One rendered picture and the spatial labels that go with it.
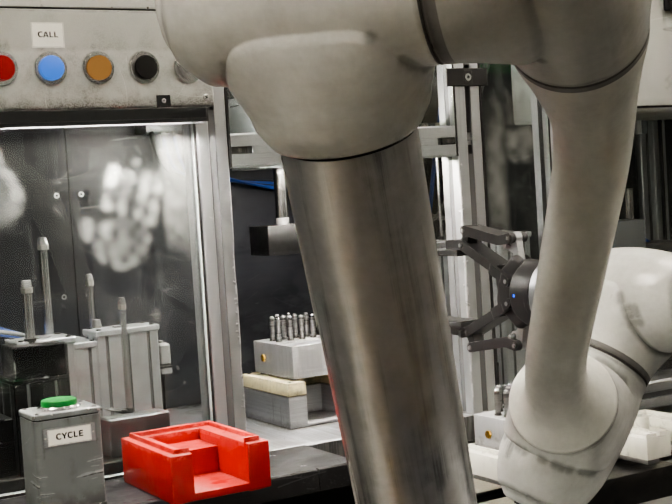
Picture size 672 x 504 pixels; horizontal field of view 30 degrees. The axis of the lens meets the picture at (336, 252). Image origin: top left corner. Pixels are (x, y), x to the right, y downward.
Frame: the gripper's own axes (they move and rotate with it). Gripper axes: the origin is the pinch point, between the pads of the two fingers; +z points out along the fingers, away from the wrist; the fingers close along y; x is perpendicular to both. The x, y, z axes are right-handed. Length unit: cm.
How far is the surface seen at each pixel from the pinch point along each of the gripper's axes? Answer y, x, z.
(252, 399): -18.3, 6.5, 43.7
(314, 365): -12.8, 1.3, 33.1
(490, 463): -25.3, -10.7, 7.6
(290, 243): 5.1, 0.6, 39.4
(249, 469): -19.0, 27.3, 3.4
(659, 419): -24, -44, 10
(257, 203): 11, -7, 64
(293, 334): -9.1, -0.5, 42.4
